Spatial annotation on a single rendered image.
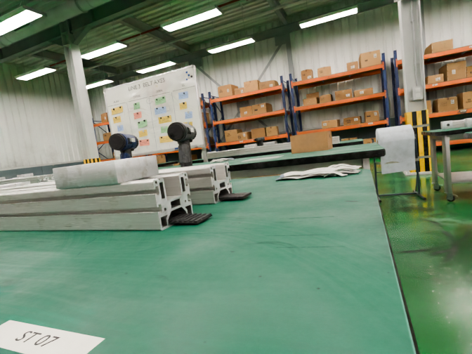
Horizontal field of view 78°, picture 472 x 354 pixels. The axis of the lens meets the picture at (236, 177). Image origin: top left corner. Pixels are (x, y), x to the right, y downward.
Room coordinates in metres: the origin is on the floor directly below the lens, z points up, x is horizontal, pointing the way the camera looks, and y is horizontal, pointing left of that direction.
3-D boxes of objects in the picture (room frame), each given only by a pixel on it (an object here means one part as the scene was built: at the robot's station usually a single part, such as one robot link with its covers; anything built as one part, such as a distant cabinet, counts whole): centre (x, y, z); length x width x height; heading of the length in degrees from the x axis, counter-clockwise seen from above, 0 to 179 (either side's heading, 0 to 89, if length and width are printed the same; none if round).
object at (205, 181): (0.85, 0.40, 0.82); 0.80 x 0.10 x 0.09; 66
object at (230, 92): (10.81, -0.85, 1.58); 2.83 x 0.98 x 3.15; 66
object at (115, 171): (0.58, 0.25, 0.87); 0.16 x 0.11 x 0.07; 66
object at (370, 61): (9.60, -3.59, 1.59); 2.83 x 0.98 x 3.17; 66
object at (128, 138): (1.09, 0.38, 0.89); 0.20 x 0.08 x 0.22; 178
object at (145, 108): (4.01, 1.00, 0.97); 1.50 x 0.50 x 1.95; 66
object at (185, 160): (0.99, 0.15, 0.89); 0.20 x 0.08 x 0.22; 171
